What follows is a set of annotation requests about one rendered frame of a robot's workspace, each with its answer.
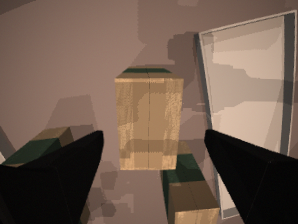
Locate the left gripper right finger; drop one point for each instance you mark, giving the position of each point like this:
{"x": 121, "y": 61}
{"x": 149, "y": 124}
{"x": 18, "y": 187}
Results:
{"x": 263, "y": 184}

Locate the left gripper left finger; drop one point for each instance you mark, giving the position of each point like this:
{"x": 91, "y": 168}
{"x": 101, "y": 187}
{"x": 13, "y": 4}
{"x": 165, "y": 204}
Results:
{"x": 52, "y": 189}

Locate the long shallow beige tray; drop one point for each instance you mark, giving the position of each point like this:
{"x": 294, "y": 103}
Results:
{"x": 249, "y": 84}
{"x": 5, "y": 149}

